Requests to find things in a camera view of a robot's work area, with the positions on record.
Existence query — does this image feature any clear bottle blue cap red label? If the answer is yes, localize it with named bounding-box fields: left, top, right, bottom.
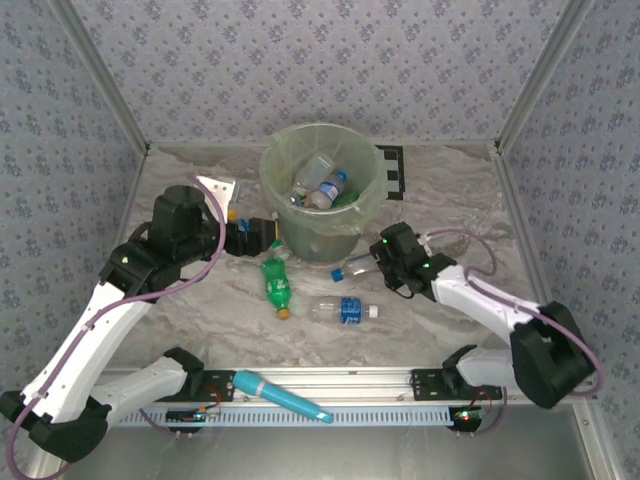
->
left=330, top=252, right=384, bottom=282

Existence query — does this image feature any green plastic bin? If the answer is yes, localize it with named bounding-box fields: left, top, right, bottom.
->
left=277, top=209, right=362, bottom=264

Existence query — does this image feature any green trash bin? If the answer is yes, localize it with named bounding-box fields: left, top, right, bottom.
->
left=259, top=123, right=389, bottom=239

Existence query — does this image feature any black white checkerboard card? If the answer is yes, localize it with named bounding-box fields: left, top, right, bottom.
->
left=374, top=144, right=406, bottom=202

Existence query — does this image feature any right circuit board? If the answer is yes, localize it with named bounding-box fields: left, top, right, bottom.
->
left=451, top=406, right=489, bottom=425

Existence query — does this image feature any circuit board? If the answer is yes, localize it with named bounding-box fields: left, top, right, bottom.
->
left=451, top=406, right=489, bottom=425
left=165, top=407, right=222, bottom=425

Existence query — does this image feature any light blue plastic marker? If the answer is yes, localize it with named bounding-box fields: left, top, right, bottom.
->
left=232, top=370, right=335, bottom=425

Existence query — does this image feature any grey metal shelf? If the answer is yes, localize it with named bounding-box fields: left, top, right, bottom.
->
left=64, top=424, right=599, bottom=480

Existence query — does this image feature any left circuit board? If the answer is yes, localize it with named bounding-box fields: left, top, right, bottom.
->
left=165, top=407, right=222, bottom=425

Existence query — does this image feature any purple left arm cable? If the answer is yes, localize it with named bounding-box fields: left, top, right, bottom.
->
left=7, top=174, right=226, bottom=480

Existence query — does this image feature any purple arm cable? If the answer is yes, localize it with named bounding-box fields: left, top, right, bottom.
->
left=7, top=174, right=226, bottom=480
left=419, top=228, right=604, bottom=439

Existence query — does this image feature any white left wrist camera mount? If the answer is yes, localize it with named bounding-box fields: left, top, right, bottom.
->
left=194, top=174, right=237, bottom=204

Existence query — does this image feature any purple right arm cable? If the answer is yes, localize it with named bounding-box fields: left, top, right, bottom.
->
left=419, top=228, right=604, bottom=439

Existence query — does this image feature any aluminium front rail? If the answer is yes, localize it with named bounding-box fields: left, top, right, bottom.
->
left=99, top=364, right=599, bottom=407

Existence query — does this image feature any slotted pale blue cable duct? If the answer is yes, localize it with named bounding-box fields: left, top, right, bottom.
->
left=107, top=404, right=457, bottom=429

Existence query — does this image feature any aluminium left frame post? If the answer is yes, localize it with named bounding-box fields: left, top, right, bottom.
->
left=49, top=0, right=151, bottom=154

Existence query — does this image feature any aluminium frame post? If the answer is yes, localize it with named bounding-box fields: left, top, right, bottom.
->
left=49, top=0, right=151, bottom=154
left=494, top=0, right=596, bottom=151

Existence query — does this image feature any aluminium right frame post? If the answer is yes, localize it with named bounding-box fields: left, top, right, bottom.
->
left=494, top=0, right=596, bottom=151

